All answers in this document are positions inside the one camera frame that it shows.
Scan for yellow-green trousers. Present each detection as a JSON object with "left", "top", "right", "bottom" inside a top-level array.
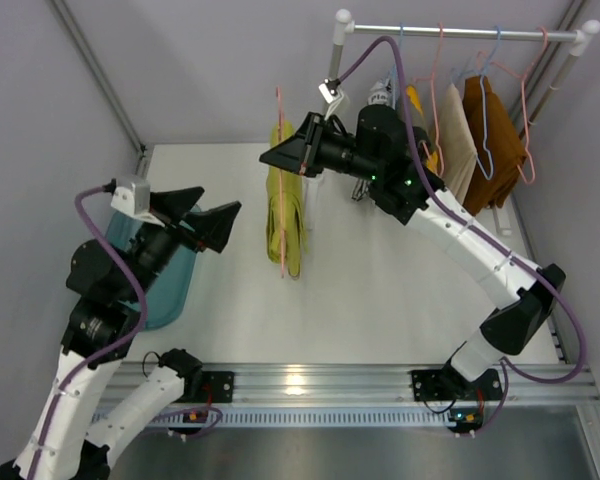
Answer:
[{"left": 264, "top": 123, "right": 312, "bottom": 280}]

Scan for pink wire hanger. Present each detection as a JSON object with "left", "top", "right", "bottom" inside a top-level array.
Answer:
[
  {"left": 275, "top": 86, "right": 286, "bottom": 278},
  {"left": 413, "top": 22, "right": 445, "bottom": 176},
  {"left": 477, "top": 26, "right": 550, "bottom": 187}
]

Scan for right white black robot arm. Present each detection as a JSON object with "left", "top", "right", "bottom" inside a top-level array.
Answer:
[{"left": 259, "top": 105, "right": 566, "bottom": 399}]

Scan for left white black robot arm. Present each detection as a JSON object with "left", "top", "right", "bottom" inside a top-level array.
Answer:
[{"left": 0, "top": 180, "right": 241, "bottom": 479}]

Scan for black white print trousers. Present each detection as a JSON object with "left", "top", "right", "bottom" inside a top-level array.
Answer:
[{"left": 351, "top": 77, "right": 394, "bottom": 202}]

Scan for camouflage yellow trousers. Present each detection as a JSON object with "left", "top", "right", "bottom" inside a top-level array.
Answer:
[{"left": 405, "top": 85, "right": 439, "bottom": 173}]

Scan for beige trousers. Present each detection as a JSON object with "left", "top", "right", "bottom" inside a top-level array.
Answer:
[{"left": 433, "top": 84, "right": 477, "bottom": 204}]

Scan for brown trousers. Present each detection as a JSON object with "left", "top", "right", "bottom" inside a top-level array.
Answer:
[{"left": 462, "top": 76, "right": 527, "bottom": 215}]

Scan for teal plastic bin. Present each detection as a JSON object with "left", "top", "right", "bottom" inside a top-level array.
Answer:
[{"left": 105, "top": 211, "right": 196, "bottom": 331}]

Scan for white metal clothes rack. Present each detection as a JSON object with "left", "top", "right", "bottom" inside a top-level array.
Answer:
[{"left": 326, "top": 9, "right": 600, "bottom": 142}]

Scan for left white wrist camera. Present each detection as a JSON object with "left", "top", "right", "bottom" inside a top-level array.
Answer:
[{"left": 110, "top": 175, "right": 151, "bottom": 219}]

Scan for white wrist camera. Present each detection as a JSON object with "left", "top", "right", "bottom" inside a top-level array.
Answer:
[
  {"left": 110, "top": 175, "right": 151, "bottom": 219},
  {"left": 319, "top": 79, "right": 350, "bottom": 119}
]

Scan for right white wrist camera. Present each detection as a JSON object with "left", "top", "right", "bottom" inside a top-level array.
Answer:
[{"left": 319, "top": 79, "right": 350, "bottom": 119}]

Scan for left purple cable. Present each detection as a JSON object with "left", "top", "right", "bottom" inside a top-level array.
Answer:
[{"left": 24, "top": 182, "right": 224, "bottom": 479}]

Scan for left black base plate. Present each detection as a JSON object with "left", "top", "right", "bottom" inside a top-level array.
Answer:
[{"left": 195, "top": 371, "right": 235, "bottom": 405}]

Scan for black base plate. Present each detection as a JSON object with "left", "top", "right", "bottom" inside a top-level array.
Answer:
[
  {"left": 195, "top": 371, "right": 235, "bottom": 405},
  {"left": 410, "top": 367, "right": 503, "bottom": 403}
]

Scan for aluminium mounting rail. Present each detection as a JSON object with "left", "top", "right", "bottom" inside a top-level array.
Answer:
[{"left": 59, "top": 362, "right": 600, "bottom": 407}]

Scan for grey slotted cable duct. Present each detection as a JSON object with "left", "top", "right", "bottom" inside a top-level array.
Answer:
[{"left": 148, "top": 406, "right": 463, "bottom": 429}]

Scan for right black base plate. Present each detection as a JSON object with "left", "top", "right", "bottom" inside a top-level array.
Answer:
[{"left": 410, "top": 367, "right": 503, "bottom": 403}]

